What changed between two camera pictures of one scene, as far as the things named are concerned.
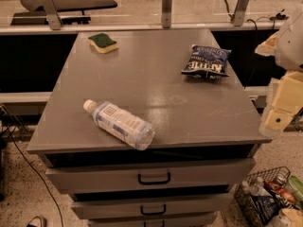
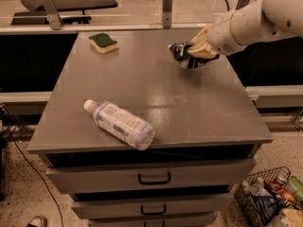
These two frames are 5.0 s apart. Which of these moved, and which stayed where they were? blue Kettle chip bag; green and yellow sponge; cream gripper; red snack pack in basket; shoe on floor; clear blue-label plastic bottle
Moved: cream gripper; blue Kettle chip bag
Stayed: green and yellow sponge; red snack pack in basket; shoe on floor; clear blue-label plastic bottle
